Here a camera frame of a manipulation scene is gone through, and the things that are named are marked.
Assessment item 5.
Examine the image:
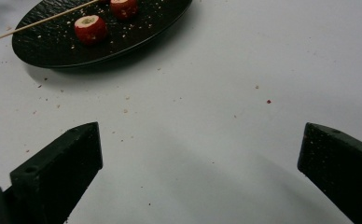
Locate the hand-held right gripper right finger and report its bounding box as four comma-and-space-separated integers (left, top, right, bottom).
297, 122, 362, 224

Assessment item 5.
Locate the red cored hawthorn fruit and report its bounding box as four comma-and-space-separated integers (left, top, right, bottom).
74, 14, 108, 46
109, 0, 139, 21

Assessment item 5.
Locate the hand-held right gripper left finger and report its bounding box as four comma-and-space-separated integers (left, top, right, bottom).
3, 121, 104, 224

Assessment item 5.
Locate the black round stone plate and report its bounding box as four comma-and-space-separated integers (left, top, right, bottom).
11, 0, 193, 69

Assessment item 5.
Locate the thin wooden skewer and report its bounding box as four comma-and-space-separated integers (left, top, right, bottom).
0, 0, 100, 42

